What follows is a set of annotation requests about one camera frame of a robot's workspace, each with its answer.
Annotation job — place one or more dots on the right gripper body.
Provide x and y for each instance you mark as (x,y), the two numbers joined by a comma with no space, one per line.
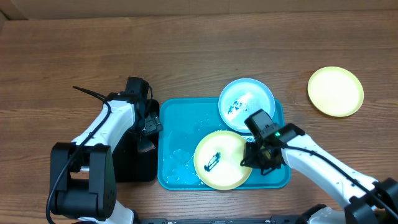
(257,157)

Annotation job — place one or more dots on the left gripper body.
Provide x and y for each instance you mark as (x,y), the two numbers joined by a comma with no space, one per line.
(153,124)

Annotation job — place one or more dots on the dark sponge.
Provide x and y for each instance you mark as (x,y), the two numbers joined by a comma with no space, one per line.
(145,145)

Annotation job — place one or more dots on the yellow-green plate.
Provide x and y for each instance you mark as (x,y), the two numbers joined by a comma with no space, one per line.
(335,91)
(217,160)

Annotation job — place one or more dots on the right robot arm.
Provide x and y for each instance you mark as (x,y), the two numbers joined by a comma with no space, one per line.
(363,199)

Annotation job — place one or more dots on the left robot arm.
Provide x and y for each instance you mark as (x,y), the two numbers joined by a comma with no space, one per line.
(83,185)

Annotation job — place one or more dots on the teal plastic tray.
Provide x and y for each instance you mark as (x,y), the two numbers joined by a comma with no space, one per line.
(186,121)

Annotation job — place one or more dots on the black plastic tray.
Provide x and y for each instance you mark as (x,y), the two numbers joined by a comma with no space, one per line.
(129,165)

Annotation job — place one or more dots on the light blue plate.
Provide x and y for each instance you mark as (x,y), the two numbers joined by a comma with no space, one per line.
(241,98)

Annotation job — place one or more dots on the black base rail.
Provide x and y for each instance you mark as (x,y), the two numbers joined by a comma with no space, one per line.
(275,219)

